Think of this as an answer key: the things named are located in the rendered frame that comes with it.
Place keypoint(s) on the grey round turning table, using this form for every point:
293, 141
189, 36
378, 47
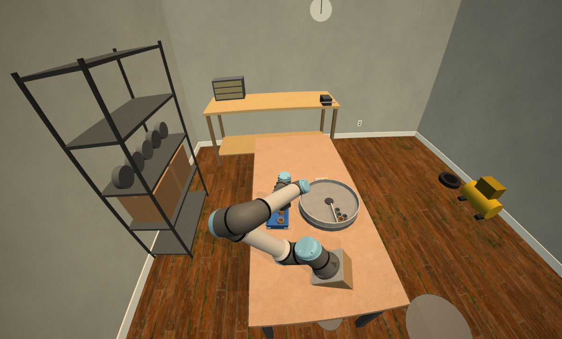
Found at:
317, 206

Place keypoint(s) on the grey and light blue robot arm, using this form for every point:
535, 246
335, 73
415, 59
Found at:
240, 222

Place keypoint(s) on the blue open crate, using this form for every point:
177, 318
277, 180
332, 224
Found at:
272, 223

